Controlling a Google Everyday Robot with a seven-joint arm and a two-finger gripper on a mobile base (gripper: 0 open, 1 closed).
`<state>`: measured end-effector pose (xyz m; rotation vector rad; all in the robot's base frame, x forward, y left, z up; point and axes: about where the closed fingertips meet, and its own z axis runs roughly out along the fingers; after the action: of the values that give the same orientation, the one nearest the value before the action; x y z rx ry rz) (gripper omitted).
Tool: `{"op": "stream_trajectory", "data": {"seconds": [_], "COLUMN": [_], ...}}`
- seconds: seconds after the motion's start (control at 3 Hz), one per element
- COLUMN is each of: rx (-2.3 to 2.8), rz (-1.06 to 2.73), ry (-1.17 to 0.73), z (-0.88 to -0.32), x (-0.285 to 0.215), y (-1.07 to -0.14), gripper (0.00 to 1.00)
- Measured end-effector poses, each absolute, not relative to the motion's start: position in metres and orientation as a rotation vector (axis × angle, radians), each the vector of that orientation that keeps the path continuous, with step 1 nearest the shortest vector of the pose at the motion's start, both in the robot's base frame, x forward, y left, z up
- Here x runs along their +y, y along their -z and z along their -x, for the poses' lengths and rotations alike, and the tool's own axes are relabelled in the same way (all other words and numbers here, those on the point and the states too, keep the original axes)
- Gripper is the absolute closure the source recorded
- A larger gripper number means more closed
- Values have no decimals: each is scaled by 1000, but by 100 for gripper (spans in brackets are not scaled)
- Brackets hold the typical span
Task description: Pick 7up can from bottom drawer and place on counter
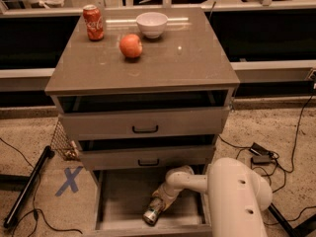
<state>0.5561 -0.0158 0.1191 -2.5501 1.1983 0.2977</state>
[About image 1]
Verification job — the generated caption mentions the black left stand leg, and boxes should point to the black left stand leg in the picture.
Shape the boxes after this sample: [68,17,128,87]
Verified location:
[3,146,54,229]

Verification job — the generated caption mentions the black left floor cable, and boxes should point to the black left floor cable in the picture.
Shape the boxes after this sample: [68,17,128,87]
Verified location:
[0,137,83,237]

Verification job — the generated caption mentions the black stand leg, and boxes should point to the black stand leg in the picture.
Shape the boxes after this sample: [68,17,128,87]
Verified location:
[3,146,54,229]
[269,203,316,237]

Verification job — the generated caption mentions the red coca-cola can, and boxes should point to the red coca-cola can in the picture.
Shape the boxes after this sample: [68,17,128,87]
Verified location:
[83,5,104,40]

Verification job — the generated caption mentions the white bowl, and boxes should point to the white bowl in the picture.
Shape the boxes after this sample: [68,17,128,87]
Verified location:
[136,12,168,39]

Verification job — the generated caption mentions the top grey drawer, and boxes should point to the top grey drawer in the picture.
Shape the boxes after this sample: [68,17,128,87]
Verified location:
[59,106,229,140]

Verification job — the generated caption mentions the grey drawer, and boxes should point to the grey drawer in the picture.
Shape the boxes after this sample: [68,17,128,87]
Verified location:
[84,167,212,237]
[79,134,215,170]
[59,106,229,140]

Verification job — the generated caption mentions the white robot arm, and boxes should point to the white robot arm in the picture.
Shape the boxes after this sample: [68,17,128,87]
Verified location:
[152,158,273,237]

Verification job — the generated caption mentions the bottom grey drawer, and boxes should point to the bottom grey drawer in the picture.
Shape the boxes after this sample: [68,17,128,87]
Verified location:
[84,167,212,237]

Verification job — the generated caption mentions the grey drawer cabinet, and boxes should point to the grey drawer cabinet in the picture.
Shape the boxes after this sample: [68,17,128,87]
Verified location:
[44,7,241,237]

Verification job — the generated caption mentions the blue tape cross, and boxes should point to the blue tape cross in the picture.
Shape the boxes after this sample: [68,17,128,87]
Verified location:
[55,166,83,197]

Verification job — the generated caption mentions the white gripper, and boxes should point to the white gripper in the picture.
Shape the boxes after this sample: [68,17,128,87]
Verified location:
[151,183,180,211]

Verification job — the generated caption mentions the black right floor cables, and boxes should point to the black right floor cables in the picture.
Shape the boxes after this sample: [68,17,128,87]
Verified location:
[217,82,316,227]

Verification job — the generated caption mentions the middle grey drawer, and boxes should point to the middle grey drawer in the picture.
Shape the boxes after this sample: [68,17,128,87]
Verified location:
[79,134,215,170]

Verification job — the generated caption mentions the green silver 7up can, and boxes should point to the green silver 7up can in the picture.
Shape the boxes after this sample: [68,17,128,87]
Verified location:
[143,197,164,225]

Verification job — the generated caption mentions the black power adapter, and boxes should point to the black power adapter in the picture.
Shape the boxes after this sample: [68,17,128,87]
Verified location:
[249,142,278,165]

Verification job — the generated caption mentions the black right stand leg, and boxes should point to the black right stand leg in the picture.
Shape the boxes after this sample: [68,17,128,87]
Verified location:
[269,203,316,237]

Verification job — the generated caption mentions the red apple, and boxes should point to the red apple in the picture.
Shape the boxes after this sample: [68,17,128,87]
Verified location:
[119,34,142,58]

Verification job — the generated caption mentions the wire mesh basket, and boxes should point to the wire mesh basket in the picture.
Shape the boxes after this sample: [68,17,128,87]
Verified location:
[50,121,79,161]

